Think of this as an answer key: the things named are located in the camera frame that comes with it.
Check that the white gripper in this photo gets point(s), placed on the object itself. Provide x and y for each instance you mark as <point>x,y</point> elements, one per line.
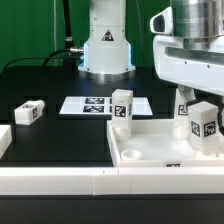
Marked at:
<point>191,69</point>

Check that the white square tabletop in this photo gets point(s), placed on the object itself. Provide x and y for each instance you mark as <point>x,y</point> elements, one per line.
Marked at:
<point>152,145</point>

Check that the white marker base plate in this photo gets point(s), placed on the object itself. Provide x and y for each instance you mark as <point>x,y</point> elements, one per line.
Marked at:
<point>77,105</point>

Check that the white U-shaped obstacle fence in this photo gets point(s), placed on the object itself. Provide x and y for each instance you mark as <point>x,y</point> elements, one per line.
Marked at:
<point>110,181</point>

